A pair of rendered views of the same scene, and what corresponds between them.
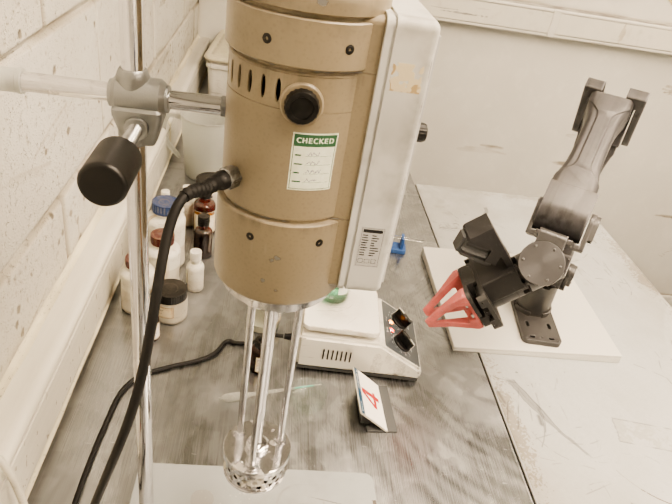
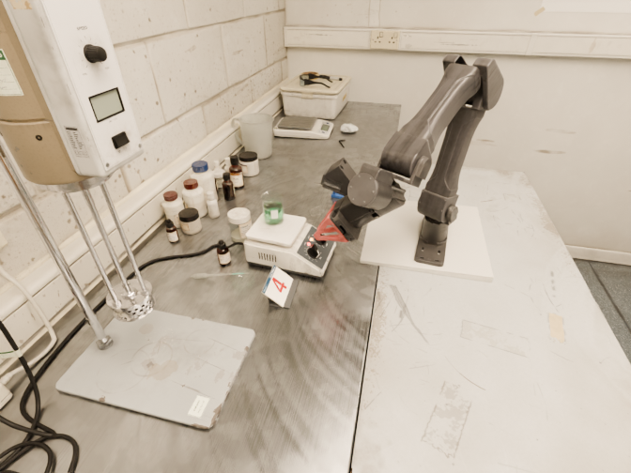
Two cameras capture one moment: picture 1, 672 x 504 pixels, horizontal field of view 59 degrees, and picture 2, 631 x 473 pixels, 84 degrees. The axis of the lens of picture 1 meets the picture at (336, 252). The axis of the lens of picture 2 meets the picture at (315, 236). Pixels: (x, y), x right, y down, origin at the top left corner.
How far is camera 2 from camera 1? 0.42 m
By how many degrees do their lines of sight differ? 19
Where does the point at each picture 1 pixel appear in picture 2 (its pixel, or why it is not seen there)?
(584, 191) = (417, 138)
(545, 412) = (407, 309)
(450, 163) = not seen: hidden behind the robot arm
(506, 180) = (498, 164)
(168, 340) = (182, 242)
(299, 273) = (37, 160)
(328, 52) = not seen: outside the picture
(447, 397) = (338, 291)
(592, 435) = (438, 329)
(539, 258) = (360, 186)
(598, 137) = (440, 98)
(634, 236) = (608, 206)
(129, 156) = not seen: outside the picture
